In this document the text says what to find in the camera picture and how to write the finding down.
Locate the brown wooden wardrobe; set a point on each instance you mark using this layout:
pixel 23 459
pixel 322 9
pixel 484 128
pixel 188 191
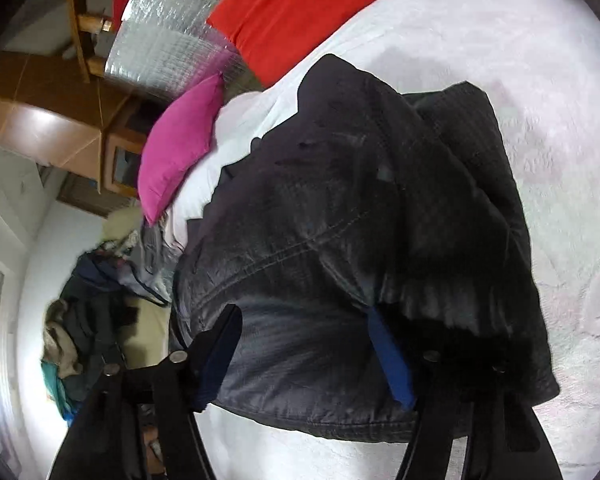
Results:
pixel 49 114

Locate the pile of mixed clothes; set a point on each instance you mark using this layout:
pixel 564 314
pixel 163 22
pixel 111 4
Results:
pixel 113 309

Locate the black quilted puffer jacket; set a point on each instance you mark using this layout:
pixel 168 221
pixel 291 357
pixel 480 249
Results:
pixel 367 200

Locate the white bed cover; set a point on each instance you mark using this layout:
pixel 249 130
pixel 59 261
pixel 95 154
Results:
pixel 539 63

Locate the wooden bedside cabinet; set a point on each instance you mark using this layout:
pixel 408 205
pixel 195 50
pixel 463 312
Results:
pixel 121 149

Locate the silver foil headboard panel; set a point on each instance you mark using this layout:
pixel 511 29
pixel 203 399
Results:
pixel 165 47

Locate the red pillow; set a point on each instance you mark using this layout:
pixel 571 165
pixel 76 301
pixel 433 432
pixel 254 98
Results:
pixel 273 36

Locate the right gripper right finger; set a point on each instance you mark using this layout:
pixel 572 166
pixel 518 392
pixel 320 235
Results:
pixel 460 419

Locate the wooden ladder rack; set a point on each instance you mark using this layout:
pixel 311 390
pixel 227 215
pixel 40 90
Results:
pixel 85 27

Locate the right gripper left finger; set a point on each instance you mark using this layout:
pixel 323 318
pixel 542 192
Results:
pixel 105 440

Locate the magenta pillow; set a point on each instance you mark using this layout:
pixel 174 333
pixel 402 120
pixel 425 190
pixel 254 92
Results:
pixel 180 138

